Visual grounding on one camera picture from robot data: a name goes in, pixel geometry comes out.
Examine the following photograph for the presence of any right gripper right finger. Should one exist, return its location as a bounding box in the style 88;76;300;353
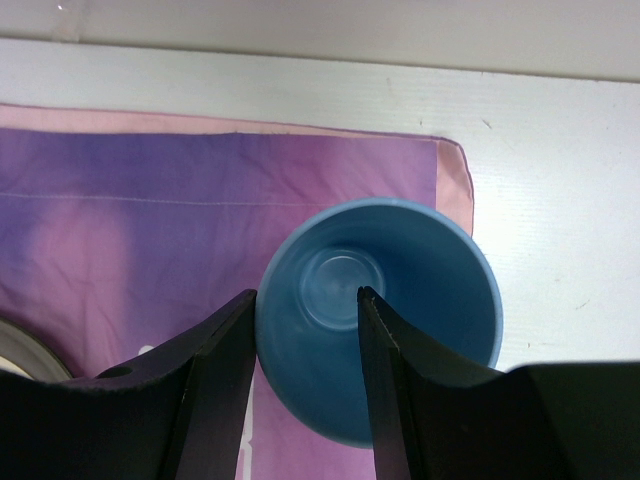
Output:
358;287;639;479

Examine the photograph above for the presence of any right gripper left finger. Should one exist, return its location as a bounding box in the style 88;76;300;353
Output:
1;290;256;479

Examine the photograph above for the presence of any light blue plastic cup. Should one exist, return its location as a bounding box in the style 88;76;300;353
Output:
255;197;503;449

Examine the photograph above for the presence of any dark rimmed cream plate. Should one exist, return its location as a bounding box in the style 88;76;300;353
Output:
0;318;72;383

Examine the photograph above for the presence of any purple Elsa cloth placemat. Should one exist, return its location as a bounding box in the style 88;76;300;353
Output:
0;103;475;480

